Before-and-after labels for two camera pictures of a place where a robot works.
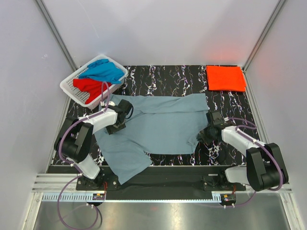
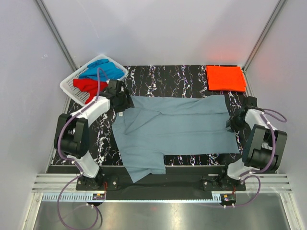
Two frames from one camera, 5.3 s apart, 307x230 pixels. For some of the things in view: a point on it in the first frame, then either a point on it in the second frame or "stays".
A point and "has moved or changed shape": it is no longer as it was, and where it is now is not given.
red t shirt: (93, 86) stays
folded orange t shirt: (226, 78) stays
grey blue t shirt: (160, 123) has moved or changed shape
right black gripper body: (206, 135) → (236, 123)
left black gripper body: (113, 128) → (124, 101)
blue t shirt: (103, 69) stays
